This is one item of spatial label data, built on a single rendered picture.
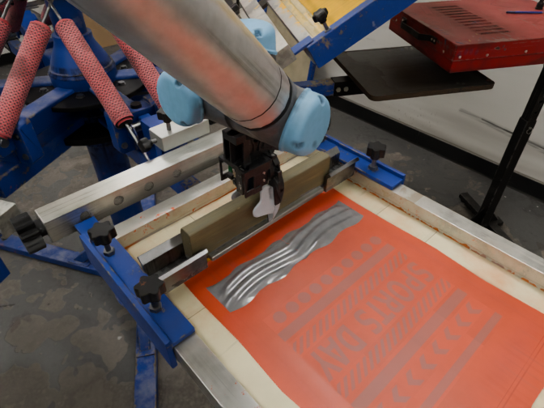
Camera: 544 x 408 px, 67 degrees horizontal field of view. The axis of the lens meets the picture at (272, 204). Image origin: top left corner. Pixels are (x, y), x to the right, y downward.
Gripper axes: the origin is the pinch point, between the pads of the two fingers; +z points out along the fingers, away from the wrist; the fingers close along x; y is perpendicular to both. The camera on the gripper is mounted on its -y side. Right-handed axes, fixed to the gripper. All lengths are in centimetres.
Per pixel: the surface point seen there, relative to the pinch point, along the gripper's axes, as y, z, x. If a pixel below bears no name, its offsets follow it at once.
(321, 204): -14.2, 5.3, 3.1
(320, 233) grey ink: -6.8, 4.9, 9.3
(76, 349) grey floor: 39, 101, -73
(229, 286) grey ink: 15.0, 4.5, 7.6
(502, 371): -5.4, 5.3, 47.2
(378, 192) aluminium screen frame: -25.4, 4.0, 9.9
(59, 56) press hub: 6, -9, -81
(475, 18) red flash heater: -115, -10, -17
